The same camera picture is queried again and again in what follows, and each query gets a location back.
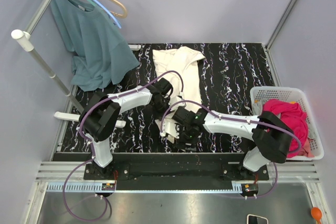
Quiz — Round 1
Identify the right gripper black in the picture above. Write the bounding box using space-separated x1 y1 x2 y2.
173 123 198 153

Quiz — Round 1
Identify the white t shirt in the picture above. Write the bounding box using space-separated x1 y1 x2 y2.
152 46 206 143

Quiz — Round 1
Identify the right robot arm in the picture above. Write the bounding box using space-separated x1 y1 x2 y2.
172 107 294 180

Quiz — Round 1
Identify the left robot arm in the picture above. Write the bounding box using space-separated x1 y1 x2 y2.
78 78 173 180

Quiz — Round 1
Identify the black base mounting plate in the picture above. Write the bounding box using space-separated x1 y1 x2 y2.
83 153 269 191

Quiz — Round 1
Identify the teal t shirt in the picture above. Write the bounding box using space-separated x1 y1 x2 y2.
50 0 139 92

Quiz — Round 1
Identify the smartphone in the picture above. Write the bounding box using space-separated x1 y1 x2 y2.
247 214 269 224

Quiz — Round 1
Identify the pink t shirt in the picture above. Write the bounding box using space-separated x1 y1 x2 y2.
263 99 312 158

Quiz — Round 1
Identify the white laundry basket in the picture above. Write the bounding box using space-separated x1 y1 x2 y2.
250 86 324 161

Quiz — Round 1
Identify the orange maraca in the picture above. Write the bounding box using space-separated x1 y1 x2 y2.
311 207 322 224

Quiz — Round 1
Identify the metal clothes rack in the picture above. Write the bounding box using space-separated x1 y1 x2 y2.
10 0 127 128

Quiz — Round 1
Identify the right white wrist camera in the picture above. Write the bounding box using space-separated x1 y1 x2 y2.
159 119 180 143

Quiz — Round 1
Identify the white cable duct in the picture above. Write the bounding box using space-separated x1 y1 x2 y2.
46 182 116 193

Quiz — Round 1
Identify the aluminium corner frame post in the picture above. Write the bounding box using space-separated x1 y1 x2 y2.
265 0 298 50

